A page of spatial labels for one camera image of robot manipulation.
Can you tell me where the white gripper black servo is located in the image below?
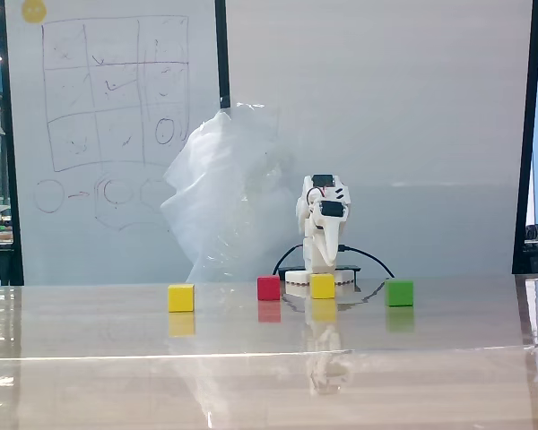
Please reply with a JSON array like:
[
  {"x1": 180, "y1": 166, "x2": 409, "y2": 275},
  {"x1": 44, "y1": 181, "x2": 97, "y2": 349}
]
[{"x1": 301, "y1": 173, "x2": 353, "y2": 266}]

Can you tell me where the whiteboard with marker drawings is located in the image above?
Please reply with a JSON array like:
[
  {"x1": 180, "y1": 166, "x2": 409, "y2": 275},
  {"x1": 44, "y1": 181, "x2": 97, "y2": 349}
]
[{"x1": 4, "y1": 0, "x2": 228, "y2": 286}]

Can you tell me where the black cable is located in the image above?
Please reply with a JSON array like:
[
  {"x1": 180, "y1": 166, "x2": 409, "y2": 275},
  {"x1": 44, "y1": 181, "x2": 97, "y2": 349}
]
[
  {"x1": 338, "y1": 245, "x2": 396, "y2": 281},
  {"x1": 272, "y1": 244, "x2": 304, "y2": 275}
]

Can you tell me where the green cube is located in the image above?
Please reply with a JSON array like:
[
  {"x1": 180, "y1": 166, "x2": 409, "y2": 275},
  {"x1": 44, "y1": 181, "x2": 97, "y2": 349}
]
[{"x1": 385, "y1": 279, "x2": 415, "y2": 308}]

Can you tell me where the black whiteboard frame post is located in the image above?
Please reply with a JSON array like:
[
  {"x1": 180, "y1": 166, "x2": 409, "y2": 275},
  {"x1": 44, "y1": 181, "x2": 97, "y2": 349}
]
[
  {"x1": 510, "y1": 0, "x2": 538, "y2": 276},
  {"x1": 213, "y1": 0, "x2": 232, "y2": 109},
  {"x1": 0, "y1": 0, "x2": 26, "y2": 288}
]

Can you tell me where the yellow cube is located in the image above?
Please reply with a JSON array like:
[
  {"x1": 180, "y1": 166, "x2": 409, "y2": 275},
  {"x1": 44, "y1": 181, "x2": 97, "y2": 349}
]
[
  {"x1": 167, "y1": 283, "x2": 195, "y2": 314},
  {"x1": 309, "y1": 273, "x2": 336, "y2": 300}
]

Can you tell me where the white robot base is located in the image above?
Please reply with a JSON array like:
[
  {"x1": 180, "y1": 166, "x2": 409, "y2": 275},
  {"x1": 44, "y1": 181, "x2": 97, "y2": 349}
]
[{"x1": 283, "y1": 266, "x2": 360, "y2": 297}]

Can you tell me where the black table clamp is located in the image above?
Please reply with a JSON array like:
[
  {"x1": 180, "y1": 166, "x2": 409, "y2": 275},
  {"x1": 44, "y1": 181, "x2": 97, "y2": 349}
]
[{"x1": 273, "y1": 265, "x2": 363, "y2": 275}]

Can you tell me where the blank whiteboard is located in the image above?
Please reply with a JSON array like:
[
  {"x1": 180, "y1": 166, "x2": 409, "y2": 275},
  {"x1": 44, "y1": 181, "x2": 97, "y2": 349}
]
[{"x1": 223, "y1": 0, "x2": 534, "y2": 278}]

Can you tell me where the black bin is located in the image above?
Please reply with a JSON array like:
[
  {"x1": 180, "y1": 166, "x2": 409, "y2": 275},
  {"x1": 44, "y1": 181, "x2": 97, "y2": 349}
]
[{"x1": 0, "y1": 241, "x2": 17, "y2": 288}]

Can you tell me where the red cube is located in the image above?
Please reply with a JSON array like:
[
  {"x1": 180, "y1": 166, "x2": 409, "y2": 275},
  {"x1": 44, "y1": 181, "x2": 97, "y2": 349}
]
[{"x1": 256, "y1": 275, "x2": 282, "y2": 302}]

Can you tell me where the yellow smiley magnet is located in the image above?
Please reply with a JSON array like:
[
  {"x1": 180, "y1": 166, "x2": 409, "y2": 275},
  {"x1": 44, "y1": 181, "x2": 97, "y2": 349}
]
[{"x1": 21, "y1": 0, "x2": 47, "y2": 24}]

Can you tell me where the translucent plastic sheet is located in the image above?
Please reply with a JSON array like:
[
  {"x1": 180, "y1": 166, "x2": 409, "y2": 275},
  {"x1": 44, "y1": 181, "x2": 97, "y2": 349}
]
[{"x1": 160, "y1": 102, "x2": 307, "y2": 284}]

